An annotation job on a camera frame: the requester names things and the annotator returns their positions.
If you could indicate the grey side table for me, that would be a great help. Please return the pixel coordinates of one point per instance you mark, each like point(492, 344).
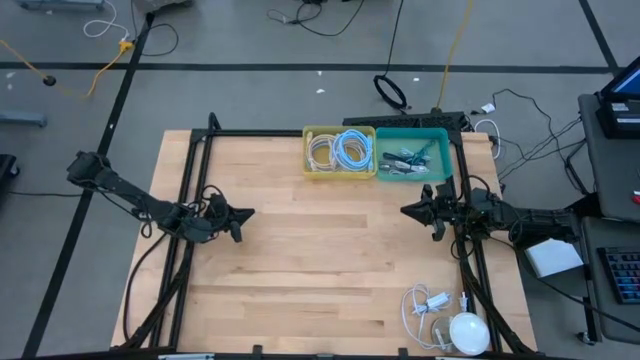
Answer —
point(610, 170)

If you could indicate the black round puck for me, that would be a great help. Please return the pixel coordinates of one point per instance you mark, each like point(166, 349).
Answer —
point(49, 80)

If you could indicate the black keyboard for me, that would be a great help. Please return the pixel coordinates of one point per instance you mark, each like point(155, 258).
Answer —
point(625, 275)

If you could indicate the white dome lamp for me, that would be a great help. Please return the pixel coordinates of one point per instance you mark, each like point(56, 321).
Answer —
point(469, 333)

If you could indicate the grey flat base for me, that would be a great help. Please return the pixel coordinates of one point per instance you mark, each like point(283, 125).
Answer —
point(60, 5)

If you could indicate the white power plug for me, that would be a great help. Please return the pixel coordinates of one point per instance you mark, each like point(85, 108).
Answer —
point(463, 301)

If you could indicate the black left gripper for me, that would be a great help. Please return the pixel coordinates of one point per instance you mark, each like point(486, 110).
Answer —
point(215, 217)

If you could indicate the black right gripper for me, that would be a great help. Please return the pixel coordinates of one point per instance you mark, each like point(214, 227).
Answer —
point(452, 214)

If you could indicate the white box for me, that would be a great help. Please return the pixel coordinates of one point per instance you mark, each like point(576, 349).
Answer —
point(555, 257)

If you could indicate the black laptop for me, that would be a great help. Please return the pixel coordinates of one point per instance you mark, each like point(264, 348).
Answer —
point(617, 117)

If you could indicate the clear round disc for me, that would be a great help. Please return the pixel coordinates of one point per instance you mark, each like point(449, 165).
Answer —
point(440, 327)

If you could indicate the grey floor bar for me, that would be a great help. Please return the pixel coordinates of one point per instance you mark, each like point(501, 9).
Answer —
point(22, 119)

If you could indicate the black aluminium table frame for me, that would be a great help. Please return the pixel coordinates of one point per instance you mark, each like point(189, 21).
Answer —
point(250, 133)

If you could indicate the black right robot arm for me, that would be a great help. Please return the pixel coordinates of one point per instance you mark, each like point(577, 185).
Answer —
point(540, 222)

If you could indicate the white paper scrap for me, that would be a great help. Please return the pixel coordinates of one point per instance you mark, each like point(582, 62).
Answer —
point(488, 107)

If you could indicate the black power strip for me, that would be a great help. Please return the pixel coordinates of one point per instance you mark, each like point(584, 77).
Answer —
point(400, 121)

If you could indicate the teal plastic bin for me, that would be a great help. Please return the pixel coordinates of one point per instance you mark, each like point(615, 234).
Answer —
point(442, 150)

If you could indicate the black framed desk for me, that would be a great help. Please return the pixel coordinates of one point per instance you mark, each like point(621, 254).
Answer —
point(592, 201)

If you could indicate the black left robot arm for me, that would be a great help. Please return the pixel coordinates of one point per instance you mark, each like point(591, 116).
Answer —
point(125, 192)

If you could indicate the yellow plastic bin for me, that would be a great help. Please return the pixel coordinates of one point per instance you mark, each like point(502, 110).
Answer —
point(340, 175)

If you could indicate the grey-green object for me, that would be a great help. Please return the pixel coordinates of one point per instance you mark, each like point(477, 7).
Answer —
point(160, 4)

